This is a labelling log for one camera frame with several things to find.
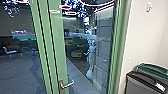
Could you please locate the white wall light switch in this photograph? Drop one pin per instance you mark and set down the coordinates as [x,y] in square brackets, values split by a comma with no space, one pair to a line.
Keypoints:
[148,6]

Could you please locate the green lidded trash bin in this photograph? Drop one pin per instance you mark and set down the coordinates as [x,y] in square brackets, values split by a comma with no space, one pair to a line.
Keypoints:
[155,69]

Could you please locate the green outdoor table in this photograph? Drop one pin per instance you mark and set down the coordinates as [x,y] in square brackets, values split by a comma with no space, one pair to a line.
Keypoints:
[25,38]

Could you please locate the grey trash bin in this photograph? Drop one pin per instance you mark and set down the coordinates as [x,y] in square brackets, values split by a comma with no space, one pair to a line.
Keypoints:
[143,85]

